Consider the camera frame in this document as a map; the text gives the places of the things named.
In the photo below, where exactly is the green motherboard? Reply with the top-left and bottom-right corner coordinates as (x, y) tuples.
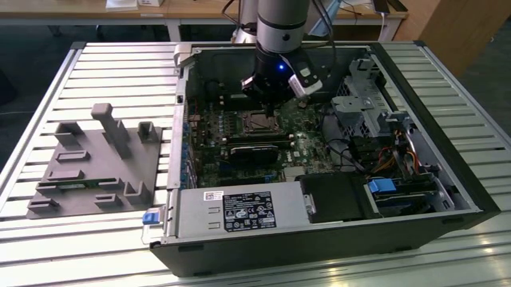
(185, 95), (332, 189)

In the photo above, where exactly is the black graphics card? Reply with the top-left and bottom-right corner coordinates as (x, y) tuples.
(228, 144), (281, 166)

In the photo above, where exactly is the pale blue teach pendant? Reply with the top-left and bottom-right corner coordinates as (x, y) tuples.
(309, 0), (339, 36)

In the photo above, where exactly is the metal disk bay cage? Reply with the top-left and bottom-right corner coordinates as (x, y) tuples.
(329, 59), (412, 138)

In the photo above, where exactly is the silver heat sink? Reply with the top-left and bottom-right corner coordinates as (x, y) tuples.
(283, 166), (305, 182)

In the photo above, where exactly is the black device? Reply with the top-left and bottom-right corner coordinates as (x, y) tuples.
(372, 0), (404, 14)

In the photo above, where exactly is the black plastic shroud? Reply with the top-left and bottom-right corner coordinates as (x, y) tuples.
(297, 172), (380, 224)

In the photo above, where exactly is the blue disk carrier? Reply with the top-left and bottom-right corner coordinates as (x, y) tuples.
(367, 178), (396, 195)

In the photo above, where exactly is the silver power supply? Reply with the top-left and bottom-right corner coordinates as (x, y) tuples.
(175, 187), (316, 240)

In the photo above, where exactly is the grey parts rack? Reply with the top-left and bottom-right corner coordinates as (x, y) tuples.
(24, 103), (164, 221)

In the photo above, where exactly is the wooden cabinet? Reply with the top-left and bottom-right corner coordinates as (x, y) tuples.
(392, 0), (511, 77)

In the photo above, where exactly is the blue case latch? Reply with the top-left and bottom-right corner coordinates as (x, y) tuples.
(143, 209), (165, 225)

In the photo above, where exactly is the wooden desk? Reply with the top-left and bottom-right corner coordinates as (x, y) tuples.
(0, 0), (408, 27)

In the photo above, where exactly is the black PC case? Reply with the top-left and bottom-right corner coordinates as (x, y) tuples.
(149, 41), (501, 277)

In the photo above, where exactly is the green RAM stick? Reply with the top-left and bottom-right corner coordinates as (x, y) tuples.
(59, 179), (117, 190)

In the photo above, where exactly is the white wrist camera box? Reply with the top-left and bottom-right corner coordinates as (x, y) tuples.
(287, 55), (323, 97)

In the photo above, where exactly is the yellow orange wire bundle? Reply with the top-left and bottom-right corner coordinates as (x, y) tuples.
(392, 128), (420, 177)

